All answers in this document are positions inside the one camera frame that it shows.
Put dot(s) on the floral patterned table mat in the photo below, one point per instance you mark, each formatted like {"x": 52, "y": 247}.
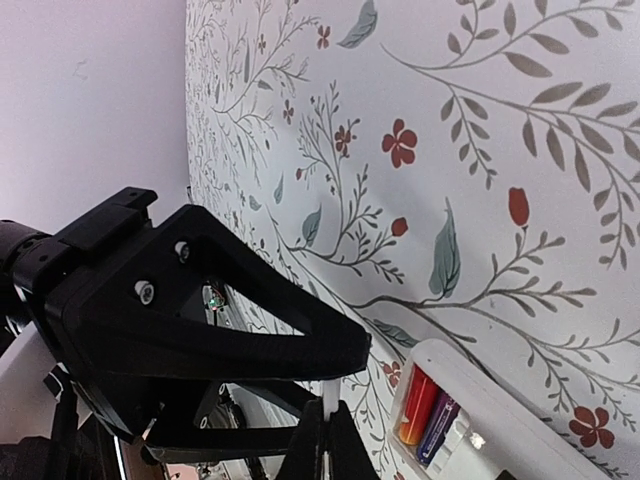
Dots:
{"x": 465, "y": 170}

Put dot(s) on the white red remote control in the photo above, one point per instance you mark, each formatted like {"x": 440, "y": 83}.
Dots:
{"x": 493, "y": 433}

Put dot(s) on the purple blue battery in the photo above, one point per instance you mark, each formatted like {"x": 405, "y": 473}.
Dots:
{"x": 444, "y": 413}

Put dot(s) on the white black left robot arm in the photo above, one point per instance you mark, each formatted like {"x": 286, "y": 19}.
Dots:
{"x": 150, "y": 319}

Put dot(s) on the white battery cover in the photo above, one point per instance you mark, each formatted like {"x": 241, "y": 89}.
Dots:
{"x": 331, "y": 398}

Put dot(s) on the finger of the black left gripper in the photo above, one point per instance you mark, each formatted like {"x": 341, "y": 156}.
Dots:
{"x": 198, "y": 424}

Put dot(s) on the orange red battery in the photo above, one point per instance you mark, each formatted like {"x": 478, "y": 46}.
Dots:
{"x": 420, "y": 400}

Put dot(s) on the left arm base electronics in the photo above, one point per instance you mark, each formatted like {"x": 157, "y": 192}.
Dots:
{"x": 216, "y": 304}

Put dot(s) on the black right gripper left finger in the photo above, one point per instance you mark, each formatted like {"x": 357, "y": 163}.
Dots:
{"x": 304, "y": 457}

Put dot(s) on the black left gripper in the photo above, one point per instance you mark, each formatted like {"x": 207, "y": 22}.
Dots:
{"x": 130, "y": 308}

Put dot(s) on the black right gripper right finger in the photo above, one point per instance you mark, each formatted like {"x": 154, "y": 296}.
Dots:
{"x": 348, "y": 458}

